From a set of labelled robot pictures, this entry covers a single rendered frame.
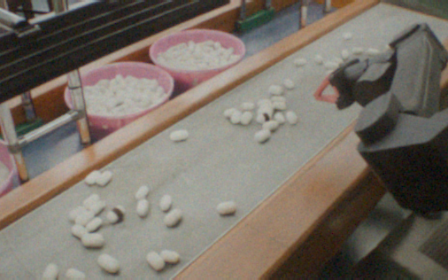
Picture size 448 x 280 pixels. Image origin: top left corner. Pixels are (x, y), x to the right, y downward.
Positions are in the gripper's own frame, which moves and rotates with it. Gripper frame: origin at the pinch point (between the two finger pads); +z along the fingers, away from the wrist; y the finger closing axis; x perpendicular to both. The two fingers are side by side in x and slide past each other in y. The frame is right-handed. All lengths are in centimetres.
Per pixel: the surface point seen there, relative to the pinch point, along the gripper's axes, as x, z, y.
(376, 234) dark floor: 68, 52, -59
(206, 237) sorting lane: 9.9, 7.2, 34.3
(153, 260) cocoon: 7.3, 7.5, 44.6
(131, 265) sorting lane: 6.6, 11.2, 46.7
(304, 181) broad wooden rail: 11.6, 1.0, 13.9
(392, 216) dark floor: 68, 52, -72
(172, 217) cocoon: 4.3, 10.9, 35.9
